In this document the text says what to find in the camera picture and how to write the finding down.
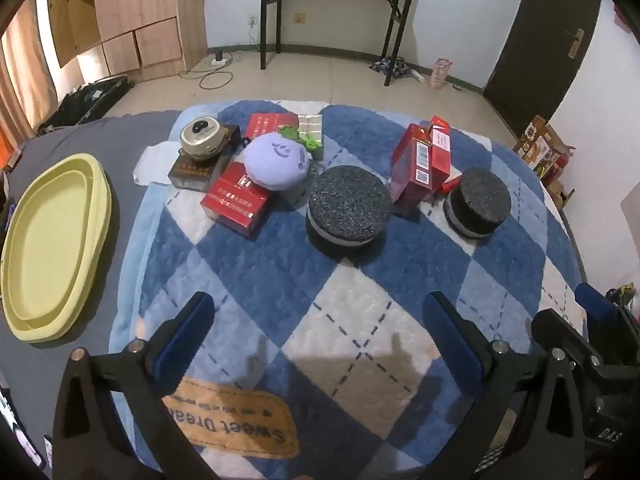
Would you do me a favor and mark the printed cardboard box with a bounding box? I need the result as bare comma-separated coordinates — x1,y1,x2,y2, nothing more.
512,115,571,171

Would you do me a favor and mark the purple plush toy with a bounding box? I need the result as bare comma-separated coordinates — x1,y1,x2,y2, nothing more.
242,125,318,192

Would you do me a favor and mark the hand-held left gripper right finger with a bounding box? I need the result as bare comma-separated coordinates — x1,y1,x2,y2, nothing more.
422,290,586,480

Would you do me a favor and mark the orange beige curtain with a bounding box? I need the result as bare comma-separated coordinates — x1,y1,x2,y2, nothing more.
0,5,58,136

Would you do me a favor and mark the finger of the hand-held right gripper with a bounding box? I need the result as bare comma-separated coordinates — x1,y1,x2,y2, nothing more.
575,282,640,381
531,310,601,376

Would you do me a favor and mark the dark brown door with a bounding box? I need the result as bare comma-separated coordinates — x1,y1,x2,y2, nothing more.
482,0,603,136

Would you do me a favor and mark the black case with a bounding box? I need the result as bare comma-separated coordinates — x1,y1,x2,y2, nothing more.
37,75,135,136

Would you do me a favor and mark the grey cable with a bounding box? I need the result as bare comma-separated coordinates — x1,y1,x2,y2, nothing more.
180,60,234,90

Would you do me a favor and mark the blue white checked blanket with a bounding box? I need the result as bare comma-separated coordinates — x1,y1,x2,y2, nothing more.
107,100,588,480

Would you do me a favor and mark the dark patterned cloth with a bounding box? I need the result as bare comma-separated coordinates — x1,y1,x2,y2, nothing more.
370,57,412,79

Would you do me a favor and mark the dark brown cigarette box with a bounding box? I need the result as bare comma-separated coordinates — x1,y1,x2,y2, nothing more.
167,124,242,193

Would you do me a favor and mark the dark red cigarette box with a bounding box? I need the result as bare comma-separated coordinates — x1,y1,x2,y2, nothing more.
390,124,437,206

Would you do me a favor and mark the gold white cigarette box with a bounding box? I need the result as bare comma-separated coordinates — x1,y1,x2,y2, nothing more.
295,112,326,161

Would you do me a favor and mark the yellow plastic basin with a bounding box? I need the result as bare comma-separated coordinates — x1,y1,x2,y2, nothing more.
0,154,113,345

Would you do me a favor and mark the beige round tin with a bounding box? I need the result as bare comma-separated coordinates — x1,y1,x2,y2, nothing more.
179,116,232,162

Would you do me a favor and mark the pink bag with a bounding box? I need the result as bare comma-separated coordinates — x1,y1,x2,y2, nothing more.
427,57,453,90

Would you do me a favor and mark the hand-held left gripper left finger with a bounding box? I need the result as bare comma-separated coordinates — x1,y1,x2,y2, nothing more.
52,292,216,480

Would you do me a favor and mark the red lighter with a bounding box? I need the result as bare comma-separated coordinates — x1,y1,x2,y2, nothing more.
432,176,463,196

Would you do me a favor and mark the black foam disc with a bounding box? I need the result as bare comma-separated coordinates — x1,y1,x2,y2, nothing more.
305,165,392,261
442,167,513,240

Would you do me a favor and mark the wooden wardrobe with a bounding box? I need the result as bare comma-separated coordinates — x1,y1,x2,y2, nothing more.
45,0,208,83

